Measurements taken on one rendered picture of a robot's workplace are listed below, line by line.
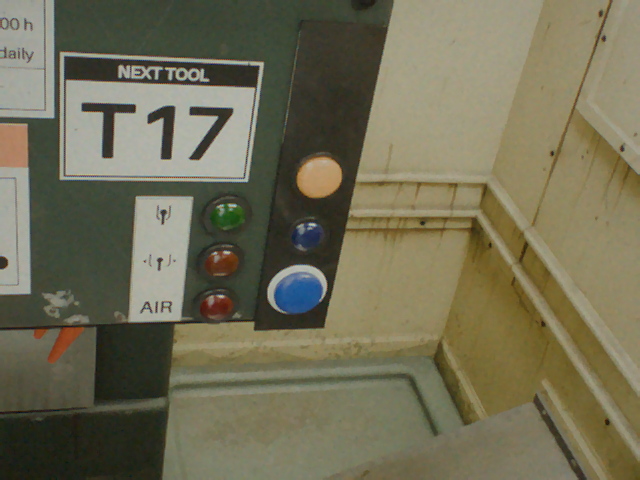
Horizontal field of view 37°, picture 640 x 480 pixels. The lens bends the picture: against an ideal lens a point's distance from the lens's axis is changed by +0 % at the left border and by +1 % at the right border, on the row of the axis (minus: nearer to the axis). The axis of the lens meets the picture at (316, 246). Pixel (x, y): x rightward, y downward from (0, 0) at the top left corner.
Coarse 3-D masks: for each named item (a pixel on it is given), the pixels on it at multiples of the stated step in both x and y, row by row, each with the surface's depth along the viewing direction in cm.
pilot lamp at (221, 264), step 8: (208, 256) 53; (216, 256) 53; (224, 256) 53; (232, 256) 54; (208, 264) 53; (216, 264) 53; (224, 264) 53; (232, 264) 54; (208, 272) 54; (216, 272) 54; (224, 272) 54; (232, 272) 54
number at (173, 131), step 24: (144, 96) 47; (168, 96) 47; (192, 96) 48; (216, 96) 48; (240, 96) 48; (144, 120) 48; (168, 120) 48; (192, 120) 48; (216, 120) 49; (240, 120) 49; (144, 144) 48; (168, 144) 49; (192, 144) 49; (216, 144) 49; (144, 168) 49; (168, 168) 50; (192, 168) 50; (216, 168) 50
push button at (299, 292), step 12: (288, 276) 55; (300, 276) 55; (312, 276) 56; (276, 288) 56; (288, 288) 55; (300, 288) 56; (312, 288) 56; (276, 300) 56; (288, 300) 56; (300, 300) 56; (312, 300) 56; (288, 312) 57; (300, 312) 57
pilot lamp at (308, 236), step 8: (304, 224) 53; (312, 224) 54; (296, 232) 54; (304, 232) 54; (312, 232) 54; (320, 232) 54; (296, 240) 54; (304, 240) 54; (312, 240) 54; (320, 240) 54; (304, 248) 54; (312, 248) 54
